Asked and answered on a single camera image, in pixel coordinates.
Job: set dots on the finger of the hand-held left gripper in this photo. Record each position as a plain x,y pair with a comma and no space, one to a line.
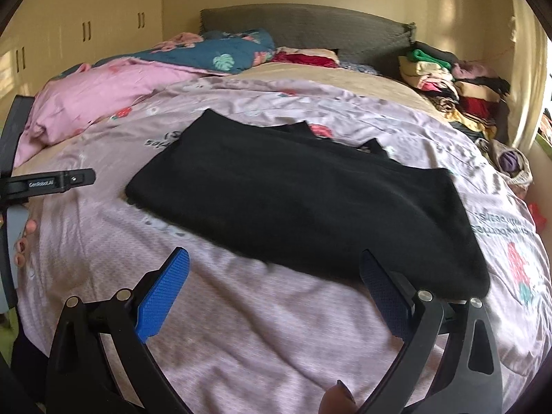
75,179

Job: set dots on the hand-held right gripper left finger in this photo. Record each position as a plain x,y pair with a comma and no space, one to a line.
166,289

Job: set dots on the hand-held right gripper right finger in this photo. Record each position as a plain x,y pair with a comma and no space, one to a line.
386,293

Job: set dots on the black sweatshirt with orange patches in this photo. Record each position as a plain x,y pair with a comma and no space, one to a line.
310,207

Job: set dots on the pile of folded clothes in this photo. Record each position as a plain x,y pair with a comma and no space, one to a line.
448,86

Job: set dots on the person's left hand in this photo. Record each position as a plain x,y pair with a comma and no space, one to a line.
26,235

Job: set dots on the person's right hand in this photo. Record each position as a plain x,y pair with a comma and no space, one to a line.
337,399

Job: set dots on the pink quilt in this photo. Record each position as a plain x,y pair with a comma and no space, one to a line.
99,90

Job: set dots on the lilac printed bed blanket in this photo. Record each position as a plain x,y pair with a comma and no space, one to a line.
258,332

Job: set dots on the cream wardrobe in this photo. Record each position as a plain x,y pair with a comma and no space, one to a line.
77,17

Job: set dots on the small red object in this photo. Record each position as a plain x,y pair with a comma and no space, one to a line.
537,215

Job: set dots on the purple crumpled cloth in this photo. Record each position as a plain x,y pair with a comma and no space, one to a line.
511,161

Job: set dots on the blue floral quilt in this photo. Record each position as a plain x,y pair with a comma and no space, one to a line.
224,54

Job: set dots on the beige bed sheet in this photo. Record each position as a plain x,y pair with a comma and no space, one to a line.
323,75

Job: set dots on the window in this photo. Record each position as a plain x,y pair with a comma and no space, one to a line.
546,125

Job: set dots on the red and cream pillow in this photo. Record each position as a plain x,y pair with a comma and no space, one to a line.
306,58

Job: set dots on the grey padded headboard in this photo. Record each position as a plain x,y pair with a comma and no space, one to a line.
310,30

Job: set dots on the cream curtain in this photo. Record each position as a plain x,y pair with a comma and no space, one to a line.
524,51

